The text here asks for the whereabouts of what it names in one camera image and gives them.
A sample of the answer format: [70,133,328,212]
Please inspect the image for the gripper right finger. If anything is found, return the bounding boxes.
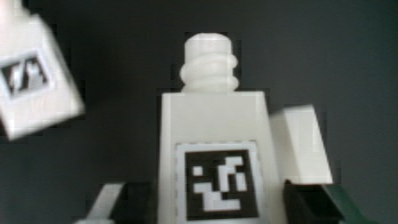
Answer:
[269,105,378,224]

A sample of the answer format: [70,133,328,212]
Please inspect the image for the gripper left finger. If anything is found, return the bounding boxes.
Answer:
[72,182,156,224]

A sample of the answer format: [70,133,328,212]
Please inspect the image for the white stool leg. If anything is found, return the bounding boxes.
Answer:
[157,33,287,224]
[0,0,83,140]

